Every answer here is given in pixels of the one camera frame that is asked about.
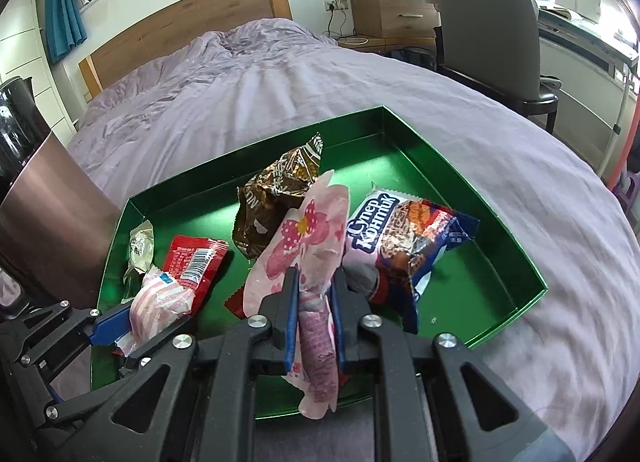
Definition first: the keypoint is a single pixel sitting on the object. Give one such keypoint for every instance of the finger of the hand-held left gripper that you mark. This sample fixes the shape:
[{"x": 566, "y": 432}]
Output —
[
  {"x": 112, "y": 324},
  {"x": 150, "y": 354}
]

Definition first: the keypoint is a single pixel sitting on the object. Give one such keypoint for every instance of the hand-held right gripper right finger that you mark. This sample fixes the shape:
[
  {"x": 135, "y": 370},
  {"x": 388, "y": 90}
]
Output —
[{"x": 340, "y": 337}]

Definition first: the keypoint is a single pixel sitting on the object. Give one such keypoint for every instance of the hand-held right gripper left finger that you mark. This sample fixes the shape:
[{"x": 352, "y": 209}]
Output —
[{"x": 292, "y": 322}]

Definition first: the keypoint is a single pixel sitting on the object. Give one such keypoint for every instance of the pink striped candy packet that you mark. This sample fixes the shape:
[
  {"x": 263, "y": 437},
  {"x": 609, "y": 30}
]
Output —
[{"x": 160, "y": 299}]

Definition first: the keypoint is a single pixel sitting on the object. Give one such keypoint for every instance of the square red snack packet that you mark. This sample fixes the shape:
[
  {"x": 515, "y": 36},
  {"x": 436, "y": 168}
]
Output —
[{"x": 236, "y": 304}]

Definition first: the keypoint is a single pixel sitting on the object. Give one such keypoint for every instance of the olive green candy packet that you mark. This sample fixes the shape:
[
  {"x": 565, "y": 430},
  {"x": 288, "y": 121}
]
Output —
[{"x": 140, "y": 247}]

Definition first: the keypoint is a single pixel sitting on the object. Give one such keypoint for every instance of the pink flower snack packet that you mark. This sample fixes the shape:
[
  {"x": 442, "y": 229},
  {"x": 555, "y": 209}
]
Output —
[{"x": 310, "y": 237}]

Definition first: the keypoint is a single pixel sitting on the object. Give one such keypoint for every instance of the long red snack packet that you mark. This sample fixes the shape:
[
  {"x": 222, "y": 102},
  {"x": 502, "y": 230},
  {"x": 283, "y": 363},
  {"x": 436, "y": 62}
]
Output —
[{"x": 195, "y": 257}]

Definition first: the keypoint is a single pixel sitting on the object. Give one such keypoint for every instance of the white blue wafer packet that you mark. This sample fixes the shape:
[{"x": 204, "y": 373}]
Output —
[{"x": 400, "y": 237}]

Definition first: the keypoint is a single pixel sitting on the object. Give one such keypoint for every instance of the brown crinkled snack packet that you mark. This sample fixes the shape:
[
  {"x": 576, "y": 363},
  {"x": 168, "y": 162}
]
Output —
[{"x": 270, "y": 197}]

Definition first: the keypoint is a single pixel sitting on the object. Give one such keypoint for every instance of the green tray box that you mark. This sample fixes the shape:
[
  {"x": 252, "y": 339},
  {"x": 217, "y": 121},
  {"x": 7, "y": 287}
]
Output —
[{"x": 465, "y": 282}]

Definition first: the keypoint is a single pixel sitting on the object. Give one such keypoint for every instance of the brown black electric kettle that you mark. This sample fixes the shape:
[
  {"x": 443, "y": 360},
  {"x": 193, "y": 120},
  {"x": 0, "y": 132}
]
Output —
[{"x": 50, "y": 202}]

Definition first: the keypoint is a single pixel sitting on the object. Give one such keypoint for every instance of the white wardrobe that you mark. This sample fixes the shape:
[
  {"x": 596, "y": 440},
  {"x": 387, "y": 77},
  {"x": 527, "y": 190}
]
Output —
[{"x": 25, "y": 42}]

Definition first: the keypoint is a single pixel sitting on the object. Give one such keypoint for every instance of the wooden headboard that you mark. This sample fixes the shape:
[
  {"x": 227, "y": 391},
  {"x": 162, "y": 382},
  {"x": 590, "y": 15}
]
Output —
[{"x": 175, "y": 27}]

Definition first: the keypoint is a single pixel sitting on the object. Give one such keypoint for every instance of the teal curtain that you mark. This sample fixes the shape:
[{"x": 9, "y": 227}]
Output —
[{"x": 62, "y": 12}]

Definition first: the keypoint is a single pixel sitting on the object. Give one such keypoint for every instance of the purple plastic stool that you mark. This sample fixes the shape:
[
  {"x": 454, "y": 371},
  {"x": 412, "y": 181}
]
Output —
[{"x": 631, "y": 202}]

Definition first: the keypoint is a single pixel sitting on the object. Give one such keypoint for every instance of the wooden nightstand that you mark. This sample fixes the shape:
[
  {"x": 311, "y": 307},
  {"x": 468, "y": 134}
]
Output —
[{"x": 390, "y": 7}]

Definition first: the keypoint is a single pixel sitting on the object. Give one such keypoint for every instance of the grey office chair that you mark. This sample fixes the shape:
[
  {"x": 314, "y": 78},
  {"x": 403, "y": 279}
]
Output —
[{"x": 480, "y": 27}]

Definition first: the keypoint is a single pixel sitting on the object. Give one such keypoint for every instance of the red pole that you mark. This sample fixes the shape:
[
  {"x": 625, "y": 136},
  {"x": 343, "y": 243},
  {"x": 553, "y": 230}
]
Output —
[{"x": 622, "y": 147}]

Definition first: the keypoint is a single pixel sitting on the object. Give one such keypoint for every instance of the white desk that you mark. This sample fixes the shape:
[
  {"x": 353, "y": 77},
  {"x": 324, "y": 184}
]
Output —
[{"x": 575, "y": 57}]

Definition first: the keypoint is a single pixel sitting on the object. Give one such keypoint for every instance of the white box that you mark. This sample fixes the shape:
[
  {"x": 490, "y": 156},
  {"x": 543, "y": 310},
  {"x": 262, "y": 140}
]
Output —
[{"x": 580, "y": 0}]

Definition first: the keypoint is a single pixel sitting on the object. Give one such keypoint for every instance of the wall socket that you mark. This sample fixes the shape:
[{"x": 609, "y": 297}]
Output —
[{"x": 336, "y": 5}]

